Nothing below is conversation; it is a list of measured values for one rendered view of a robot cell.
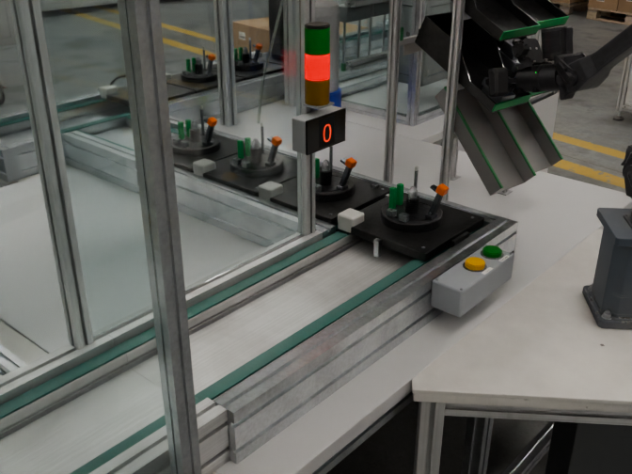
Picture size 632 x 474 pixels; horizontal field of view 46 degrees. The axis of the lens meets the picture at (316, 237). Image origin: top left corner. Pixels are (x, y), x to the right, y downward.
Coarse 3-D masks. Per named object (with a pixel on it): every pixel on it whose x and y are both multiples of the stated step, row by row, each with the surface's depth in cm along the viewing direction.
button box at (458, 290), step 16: (480, 256) 155; (512, 256) 155; (448, 272) 149; (464, 272) 149; (480, 272) 149; (496, 272) 151; (432, 288) 147; (448, 288) 144; (464, 288) 143; (480, 288) 148; (496, 288) 154; (432, 304) 148; (448, 304) 145; (464, 304) 144
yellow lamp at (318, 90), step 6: (306, 84) 148; (312, 84) 146; (318, 84) 146; (324, 84) 147; (306, 90) 148; (312, 90) 147; (318, 90) 147; (324, 90) 147; (306, 96) 149; (312, 96) 147; (318, 96) 147; (324, 96) 148; (306, 102) 149; (312, 102) 148; (318, 102) 148; (324, 102) 148
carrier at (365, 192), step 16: (320, 176) 182; (336, 176) 188; (320, 192) 178; (336, 192) 178; (352, 192) 181; (368, 192) 183; (384, 192) 183; (320, 208) 175; (336, 208) 175; (352, 208) 175; (336, 224) 171
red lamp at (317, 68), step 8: (312, 56) 144; (320, 56) 144; (328, 56) 145; (312, 64) 145; (320, 64) 145; (328, 64) 146; (312, 72) 145; (320, 72) 145; (328, 72) 147; (312, 80) 146; (320, 80) 146
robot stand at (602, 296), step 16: (608, 208) 153; (608, 224) 146; (624, 224) 146; (608, 240) 147; (624, 240) 140; (608, 256) 147; (624, 256) 143; (608, 272) 147; (624, 272) 144; (592, 288) 157; (608, 288) 148; (624, 288) 145; (592, 304) 154; (608, 304) 149; (624, 304) 147; (608, 320) 149; (624, 320) 148
